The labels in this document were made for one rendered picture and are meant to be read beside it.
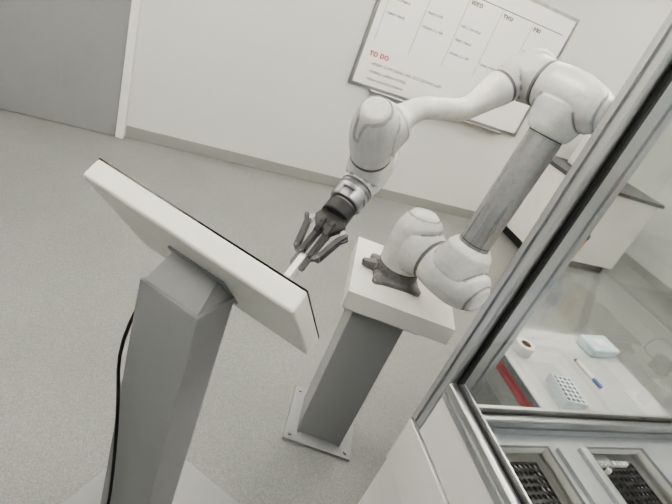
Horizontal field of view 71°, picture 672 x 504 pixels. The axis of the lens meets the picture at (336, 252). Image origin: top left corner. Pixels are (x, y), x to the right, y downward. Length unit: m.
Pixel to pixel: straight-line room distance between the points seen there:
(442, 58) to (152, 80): 2.38
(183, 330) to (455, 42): 3.82
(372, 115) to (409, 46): 3.29
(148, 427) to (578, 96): 1.33
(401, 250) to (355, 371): 0.55
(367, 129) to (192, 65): 3.15
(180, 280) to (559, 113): 1.02
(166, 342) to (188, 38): 3.23
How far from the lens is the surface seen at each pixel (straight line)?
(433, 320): 1.62
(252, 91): 4.15
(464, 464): 0.95
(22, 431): 2.07
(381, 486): 1.21
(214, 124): 4.23
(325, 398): 2.00
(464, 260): 1.48
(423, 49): 4.37
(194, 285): 1.00
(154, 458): 1.33
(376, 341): 1.78
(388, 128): 1.05
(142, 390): 1.21
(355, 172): 1.17
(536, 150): 1.42
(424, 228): 1.56
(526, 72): 1.46
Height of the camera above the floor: 1.66
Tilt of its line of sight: 28 degrees down
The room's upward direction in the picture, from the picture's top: 22 degrees clockwise
